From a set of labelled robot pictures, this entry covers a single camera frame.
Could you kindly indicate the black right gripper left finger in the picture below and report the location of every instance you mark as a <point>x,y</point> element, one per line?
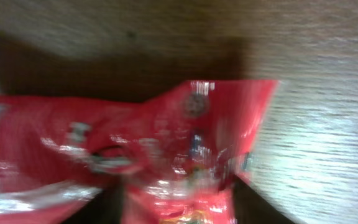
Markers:
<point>105,208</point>

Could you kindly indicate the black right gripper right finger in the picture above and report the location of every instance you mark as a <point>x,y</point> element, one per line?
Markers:
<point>252,208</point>

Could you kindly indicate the red candy bag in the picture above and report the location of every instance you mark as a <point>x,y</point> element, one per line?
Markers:
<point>176,154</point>

